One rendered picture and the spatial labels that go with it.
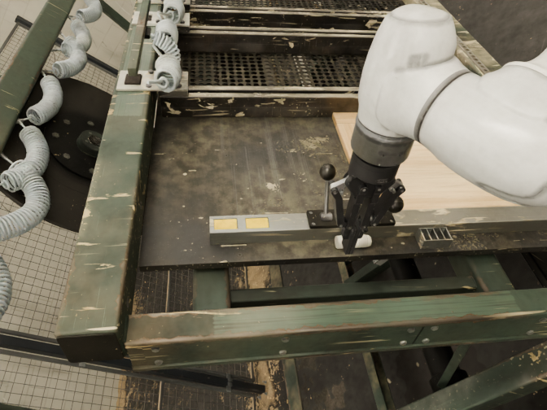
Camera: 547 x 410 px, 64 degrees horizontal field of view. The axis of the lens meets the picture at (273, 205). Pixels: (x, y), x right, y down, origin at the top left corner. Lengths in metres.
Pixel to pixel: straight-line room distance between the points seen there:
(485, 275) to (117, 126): 0.95
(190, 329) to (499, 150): 0.57
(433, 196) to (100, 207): 0.79
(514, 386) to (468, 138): 1.01
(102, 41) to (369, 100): 6.74
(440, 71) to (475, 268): 0.67
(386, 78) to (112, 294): 0.56
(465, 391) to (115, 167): 1.16
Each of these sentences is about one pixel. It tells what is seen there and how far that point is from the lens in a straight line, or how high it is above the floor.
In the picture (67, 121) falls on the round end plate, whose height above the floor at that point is 1.96.
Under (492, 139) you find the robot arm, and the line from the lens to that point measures 0.51.
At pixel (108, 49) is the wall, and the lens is 7.28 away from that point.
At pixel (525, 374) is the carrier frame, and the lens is 1.43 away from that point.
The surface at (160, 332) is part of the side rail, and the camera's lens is 0.81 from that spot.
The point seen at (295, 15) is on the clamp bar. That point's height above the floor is 1.41.
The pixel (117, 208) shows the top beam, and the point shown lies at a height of 1.87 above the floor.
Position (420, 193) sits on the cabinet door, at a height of 1.23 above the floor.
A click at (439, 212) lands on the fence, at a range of 1.11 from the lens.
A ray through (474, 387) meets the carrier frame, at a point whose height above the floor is 0.79.
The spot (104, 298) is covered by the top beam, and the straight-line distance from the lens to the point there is 0.81.
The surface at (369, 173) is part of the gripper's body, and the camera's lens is 0.67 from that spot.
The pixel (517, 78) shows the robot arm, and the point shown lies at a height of 1.70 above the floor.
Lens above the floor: 2.09
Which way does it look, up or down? 31 degrees down
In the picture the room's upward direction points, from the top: 65 degrees counter-clockwise
